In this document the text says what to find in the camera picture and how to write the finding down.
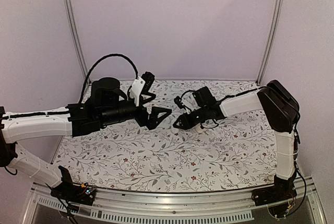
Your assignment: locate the right aluminium frame post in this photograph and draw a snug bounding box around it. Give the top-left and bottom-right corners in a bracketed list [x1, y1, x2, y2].
[256, 0, 283, 85]

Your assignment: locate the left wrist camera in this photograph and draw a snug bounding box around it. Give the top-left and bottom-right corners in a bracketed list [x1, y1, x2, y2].
[128, 72, 155, 107]

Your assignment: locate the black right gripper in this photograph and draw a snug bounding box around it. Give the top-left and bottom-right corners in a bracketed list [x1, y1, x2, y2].
[173, 107, 209, 131]

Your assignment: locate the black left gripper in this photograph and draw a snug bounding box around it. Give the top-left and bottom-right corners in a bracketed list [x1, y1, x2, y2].
[99, 93, 172, 129]

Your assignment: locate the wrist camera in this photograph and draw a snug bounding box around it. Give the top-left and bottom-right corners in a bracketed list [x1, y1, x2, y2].
[128, 72, 155, 107]
[174, 96, 188, 110]

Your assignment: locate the cream earbud case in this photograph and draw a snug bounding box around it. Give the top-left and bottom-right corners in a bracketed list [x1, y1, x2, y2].
[195, 125, 206, 134]

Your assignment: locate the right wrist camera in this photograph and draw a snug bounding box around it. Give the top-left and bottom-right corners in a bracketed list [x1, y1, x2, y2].
[174, 96, 188, 110]

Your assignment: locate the left black sleeved cable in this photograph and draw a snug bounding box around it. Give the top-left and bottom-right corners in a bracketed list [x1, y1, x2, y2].
[78, 53, 139, 104]

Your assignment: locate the aluminium frame post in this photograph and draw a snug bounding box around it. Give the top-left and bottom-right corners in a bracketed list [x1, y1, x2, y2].
[256, 0, 283, 85]
[58, 0, 91, 85]

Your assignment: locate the floral patterned mat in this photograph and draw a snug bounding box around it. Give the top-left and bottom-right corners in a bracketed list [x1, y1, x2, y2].
[52, 79, 297, 193]

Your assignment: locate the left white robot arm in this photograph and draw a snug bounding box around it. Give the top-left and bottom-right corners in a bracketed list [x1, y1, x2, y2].
[1, 73, 172, 200]

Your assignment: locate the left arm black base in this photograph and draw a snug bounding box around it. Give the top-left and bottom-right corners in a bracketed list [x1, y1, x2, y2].
[51, 166, 97, 206]

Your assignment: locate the left aluminium frame post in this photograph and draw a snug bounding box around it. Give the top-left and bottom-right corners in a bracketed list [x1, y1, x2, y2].
[58, 0, 91, 85]

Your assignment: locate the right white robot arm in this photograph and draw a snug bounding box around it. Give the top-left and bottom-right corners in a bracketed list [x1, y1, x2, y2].
[173, 80, 301, 201]

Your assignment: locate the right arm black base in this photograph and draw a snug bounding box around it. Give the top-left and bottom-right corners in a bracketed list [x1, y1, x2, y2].
[252, 175, 297, 218]

